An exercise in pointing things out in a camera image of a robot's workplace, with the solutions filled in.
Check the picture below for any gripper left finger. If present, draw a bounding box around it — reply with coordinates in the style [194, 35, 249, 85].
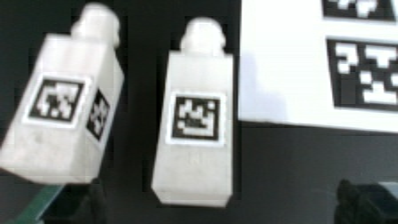
[11, 179, 107, 224]

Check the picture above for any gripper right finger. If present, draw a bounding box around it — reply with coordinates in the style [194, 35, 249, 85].
[334, 179, 398, 224]

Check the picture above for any white table leg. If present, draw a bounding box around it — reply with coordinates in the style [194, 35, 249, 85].
[151, 17, 234, 207]
[0, 3, 124, 184]

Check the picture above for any white sheet with markers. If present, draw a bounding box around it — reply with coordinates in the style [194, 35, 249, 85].
[238, 0, 398, 133]

